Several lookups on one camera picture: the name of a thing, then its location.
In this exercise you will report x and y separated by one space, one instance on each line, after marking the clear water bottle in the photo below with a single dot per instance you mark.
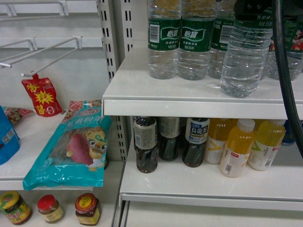
247 49

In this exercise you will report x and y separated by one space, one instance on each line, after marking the white metal shelf board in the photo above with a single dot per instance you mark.
133 92

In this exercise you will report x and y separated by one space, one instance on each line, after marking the water bottle with barcode label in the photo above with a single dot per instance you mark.
164 25

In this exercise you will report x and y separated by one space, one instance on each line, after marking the water bottle with athletes label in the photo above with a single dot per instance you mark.
197 22

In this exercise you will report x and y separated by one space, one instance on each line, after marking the dark oolong tea bottle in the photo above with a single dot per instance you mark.
145 143

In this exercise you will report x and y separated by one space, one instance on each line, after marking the teal sweet potato noodle bag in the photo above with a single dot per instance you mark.
75 155

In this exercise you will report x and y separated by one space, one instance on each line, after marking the yellow vitamin drink bottle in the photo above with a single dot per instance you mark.
267 143
237 148

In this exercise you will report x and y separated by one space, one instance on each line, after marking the red sauce pouch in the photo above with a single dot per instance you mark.
43 96

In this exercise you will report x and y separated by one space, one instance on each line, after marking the red lid sauce jar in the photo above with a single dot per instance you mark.
88 209

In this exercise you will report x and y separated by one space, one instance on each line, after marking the yellow vitamin drink bottle right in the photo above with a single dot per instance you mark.
267 143

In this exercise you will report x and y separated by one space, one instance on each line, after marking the blue snack bag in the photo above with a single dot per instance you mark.
9 140

